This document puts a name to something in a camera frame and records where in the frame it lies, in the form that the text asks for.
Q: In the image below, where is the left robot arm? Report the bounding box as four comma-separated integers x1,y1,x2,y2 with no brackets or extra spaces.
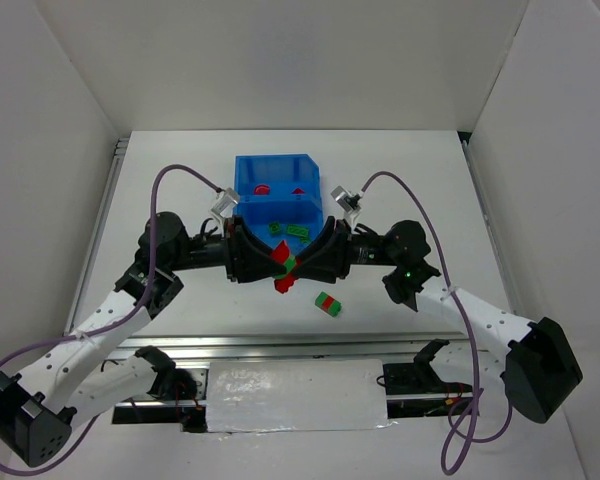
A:
0,212,285,477

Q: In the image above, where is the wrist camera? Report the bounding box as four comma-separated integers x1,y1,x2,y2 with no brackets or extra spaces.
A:
209,188,240,223
331,186,364,229

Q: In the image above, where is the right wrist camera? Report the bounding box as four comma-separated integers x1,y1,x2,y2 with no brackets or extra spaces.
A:
331,186,364,229

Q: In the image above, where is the blue near bin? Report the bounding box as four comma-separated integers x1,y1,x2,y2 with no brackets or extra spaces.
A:
233,195,324,254

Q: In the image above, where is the blue far bin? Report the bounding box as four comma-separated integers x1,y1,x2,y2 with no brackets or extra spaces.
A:
234,154,321,198

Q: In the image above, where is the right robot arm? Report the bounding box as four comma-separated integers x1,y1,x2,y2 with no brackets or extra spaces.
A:
292,217,583,424

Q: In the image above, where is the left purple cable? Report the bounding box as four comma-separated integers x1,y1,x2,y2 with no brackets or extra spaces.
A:
0,164,226,476

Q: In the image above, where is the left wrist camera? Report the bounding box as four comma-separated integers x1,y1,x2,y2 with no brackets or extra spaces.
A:
209,188,240,223

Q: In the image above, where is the green red green brick stack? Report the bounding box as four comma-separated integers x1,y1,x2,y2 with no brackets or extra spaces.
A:
314,292,342,317

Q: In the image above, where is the green 2x4 plate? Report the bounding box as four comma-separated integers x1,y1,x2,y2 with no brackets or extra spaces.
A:
286,224,310,238

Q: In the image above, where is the blue bin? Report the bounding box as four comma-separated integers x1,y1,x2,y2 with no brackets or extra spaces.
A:
234,154,321,198
233,195,324,254

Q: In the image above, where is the purple cable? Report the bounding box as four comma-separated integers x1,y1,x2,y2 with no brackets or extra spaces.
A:
0,164,226,476
357,171,514,476

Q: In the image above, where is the green curved brick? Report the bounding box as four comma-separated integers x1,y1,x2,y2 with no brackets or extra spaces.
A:
274,255,297,279

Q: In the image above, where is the green sloped 2x2 brick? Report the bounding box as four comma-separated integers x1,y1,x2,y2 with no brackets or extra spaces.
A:
267,221,284,237

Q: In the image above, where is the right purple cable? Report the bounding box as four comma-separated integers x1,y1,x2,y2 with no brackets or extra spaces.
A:
357,171,514,476

